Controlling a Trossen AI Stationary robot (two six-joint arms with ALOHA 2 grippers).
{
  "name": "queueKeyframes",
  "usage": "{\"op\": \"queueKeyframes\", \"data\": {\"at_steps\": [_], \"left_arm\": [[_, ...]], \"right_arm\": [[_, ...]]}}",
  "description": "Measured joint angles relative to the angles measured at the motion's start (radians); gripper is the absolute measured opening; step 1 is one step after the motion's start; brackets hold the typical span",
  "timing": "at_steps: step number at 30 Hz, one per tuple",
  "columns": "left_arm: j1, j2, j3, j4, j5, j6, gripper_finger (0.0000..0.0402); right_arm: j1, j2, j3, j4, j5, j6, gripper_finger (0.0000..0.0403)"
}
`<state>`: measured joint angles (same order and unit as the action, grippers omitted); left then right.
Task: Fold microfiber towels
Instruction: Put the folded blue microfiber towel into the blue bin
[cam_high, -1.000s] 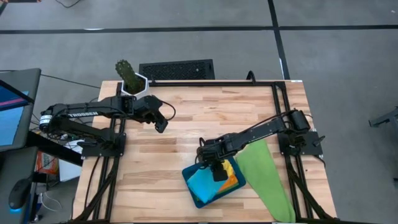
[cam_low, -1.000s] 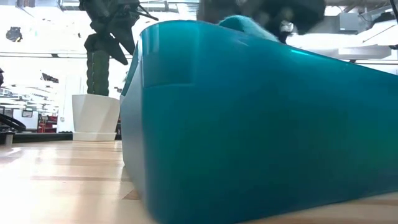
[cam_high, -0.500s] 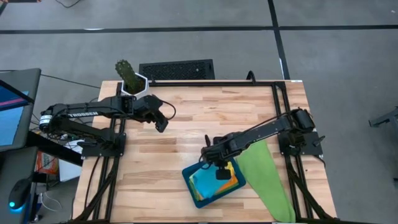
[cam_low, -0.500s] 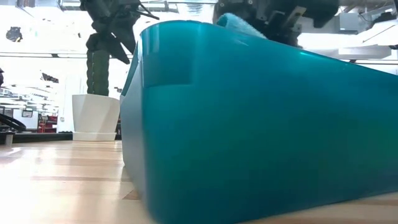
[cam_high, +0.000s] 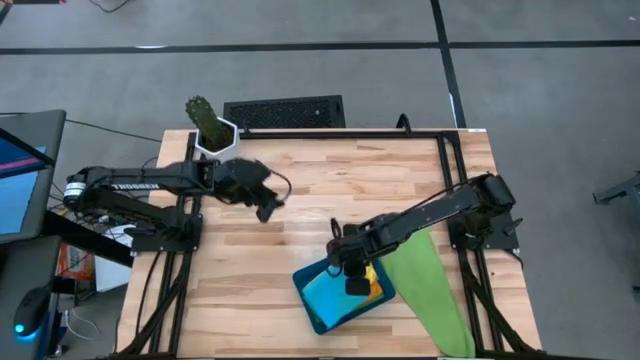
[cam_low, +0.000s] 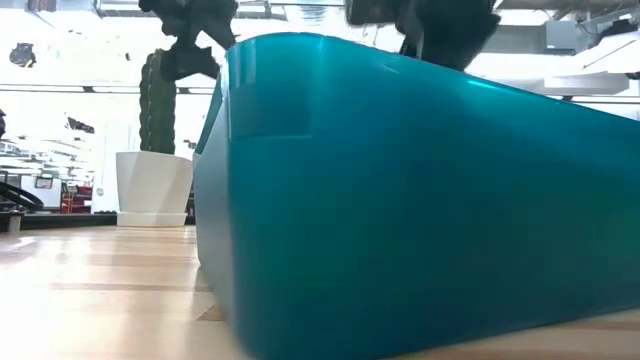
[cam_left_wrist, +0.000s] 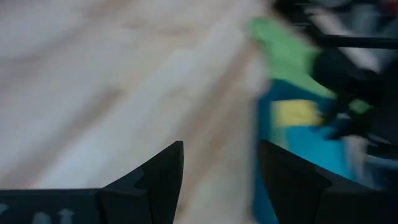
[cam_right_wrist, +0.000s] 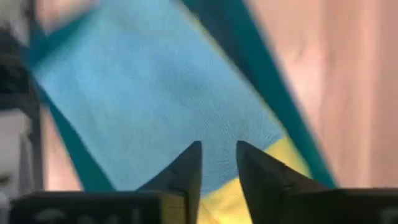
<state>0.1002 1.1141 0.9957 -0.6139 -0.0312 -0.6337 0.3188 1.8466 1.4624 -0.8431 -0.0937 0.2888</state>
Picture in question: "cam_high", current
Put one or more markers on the orange microfiber towel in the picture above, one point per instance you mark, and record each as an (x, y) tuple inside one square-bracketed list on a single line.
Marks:
[(378, 296)]

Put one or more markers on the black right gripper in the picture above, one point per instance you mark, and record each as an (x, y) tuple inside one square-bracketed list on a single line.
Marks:
[(352, 247)]

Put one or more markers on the black computer mouse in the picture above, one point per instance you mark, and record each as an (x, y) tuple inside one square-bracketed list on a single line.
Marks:
[(31, 310)]

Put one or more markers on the black keyboard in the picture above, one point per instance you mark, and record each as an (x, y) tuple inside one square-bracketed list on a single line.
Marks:
[(285, 112)]

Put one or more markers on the computer monitor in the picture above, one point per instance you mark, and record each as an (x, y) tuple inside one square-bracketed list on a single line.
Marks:
[(20, 200)]

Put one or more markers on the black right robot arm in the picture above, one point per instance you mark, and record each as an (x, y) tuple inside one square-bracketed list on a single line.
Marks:
[(435, 212)]

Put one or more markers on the black desk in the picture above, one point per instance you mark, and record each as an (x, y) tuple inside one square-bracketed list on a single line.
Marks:
[(15, 270)]

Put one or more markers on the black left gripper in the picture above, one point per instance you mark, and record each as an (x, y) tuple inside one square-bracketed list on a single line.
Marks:
[(245, 177)]

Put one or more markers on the yellow microfiber towel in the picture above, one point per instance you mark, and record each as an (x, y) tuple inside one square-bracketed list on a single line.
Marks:
[(373, 275)]

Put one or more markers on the blue microfiber towel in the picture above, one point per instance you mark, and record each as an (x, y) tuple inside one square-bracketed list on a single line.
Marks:
[(327, 300)]

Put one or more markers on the teal plastic bin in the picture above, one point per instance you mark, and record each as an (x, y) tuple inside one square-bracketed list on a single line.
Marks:
[(312, 270)]

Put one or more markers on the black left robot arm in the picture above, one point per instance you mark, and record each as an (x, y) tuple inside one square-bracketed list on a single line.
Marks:
[(150, 178)]

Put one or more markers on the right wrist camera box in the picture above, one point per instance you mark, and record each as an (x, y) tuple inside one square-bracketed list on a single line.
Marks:
[(357, 286)]

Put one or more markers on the black aluminium table frame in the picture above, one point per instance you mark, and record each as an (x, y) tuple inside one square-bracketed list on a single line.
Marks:
[(320, 134)]

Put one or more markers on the orange printed bag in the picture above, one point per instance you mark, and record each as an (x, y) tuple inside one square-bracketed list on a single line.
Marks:
[(75, 262)]

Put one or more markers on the green microfiber towel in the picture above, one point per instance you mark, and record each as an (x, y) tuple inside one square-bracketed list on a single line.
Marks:
[(430, 295)]

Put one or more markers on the green cactus plant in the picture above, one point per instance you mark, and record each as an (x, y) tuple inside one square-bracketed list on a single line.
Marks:
[(205, 122)]

